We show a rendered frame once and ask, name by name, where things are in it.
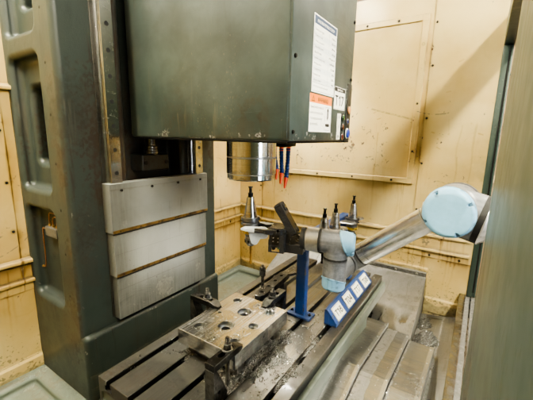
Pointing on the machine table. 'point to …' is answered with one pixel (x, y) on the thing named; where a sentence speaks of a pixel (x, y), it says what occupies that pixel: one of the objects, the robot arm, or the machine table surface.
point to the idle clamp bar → (272, 285)
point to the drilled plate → (270, 324)
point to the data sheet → (324, 56)
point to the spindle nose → (251, 161)
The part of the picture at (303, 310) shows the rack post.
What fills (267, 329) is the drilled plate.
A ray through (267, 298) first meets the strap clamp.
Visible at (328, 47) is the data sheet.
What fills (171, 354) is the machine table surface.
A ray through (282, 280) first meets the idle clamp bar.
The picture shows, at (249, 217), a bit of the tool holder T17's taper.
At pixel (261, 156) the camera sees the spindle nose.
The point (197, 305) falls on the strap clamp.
